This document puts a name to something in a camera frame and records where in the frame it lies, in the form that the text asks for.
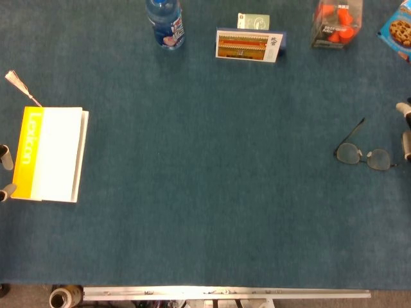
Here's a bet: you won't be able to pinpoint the pale green card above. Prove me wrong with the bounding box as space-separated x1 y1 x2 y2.
236 12 271 31

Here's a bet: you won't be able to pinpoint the black eyeglasses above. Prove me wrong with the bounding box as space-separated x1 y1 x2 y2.
333 117 398 171

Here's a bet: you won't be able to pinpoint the blue cookie box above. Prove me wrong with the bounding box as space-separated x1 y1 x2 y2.
376 0 411 64

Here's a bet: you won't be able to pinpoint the blue plastic drink bottle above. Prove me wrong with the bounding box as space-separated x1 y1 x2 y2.
145 0 186 51

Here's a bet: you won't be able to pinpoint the clear box with red cups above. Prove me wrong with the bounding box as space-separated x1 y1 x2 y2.
310 0 363 51

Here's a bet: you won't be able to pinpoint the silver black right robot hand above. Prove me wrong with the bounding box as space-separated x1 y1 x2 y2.
395 98 411 161

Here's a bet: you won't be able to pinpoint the brown tape roll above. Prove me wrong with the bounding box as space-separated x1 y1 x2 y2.
48 285 84 308

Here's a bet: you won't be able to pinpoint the yellow and white book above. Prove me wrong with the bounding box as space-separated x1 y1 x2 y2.
10 106 90 204

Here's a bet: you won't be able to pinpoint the aluminium profile rail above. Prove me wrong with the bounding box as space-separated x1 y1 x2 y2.
82 286 372 302

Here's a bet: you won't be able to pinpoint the teal felt tablecloth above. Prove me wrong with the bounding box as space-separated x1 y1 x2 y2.
0 0 411 291

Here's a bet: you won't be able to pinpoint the beige tassel bookmark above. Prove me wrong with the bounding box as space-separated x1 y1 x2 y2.
4 69 43 108

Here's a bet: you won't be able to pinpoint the black grey-tipped left robot hand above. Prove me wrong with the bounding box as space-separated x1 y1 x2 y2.
0 144 17 203

